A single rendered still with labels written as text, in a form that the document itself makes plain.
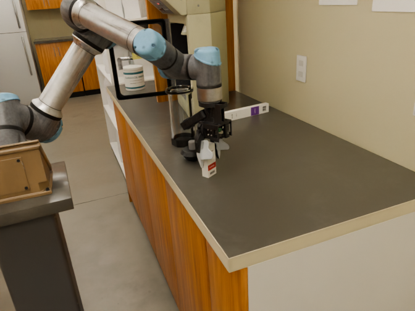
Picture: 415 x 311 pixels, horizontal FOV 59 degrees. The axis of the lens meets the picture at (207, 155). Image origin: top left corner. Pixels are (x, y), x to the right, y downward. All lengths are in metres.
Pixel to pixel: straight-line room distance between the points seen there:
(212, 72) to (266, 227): 0.45
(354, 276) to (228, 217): 0.39
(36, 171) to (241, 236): 0.66
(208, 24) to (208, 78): 0.74
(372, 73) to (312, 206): 0.57
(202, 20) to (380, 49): 0.78
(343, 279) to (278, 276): 0.23
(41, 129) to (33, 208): 0.32
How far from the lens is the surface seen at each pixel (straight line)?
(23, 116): 1.37
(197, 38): 1.76
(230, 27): 2.23
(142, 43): 1.00
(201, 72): 1.07
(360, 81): 1.47
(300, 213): 1.02
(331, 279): 1.10
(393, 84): 1.36
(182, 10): 1.74
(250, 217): 0.99
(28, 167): 1.24
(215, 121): 1.10
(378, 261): 1.18
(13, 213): 1.23
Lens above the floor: 1.48
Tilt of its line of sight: 23 degrees down
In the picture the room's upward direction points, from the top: 4 degrees counter-clockwise
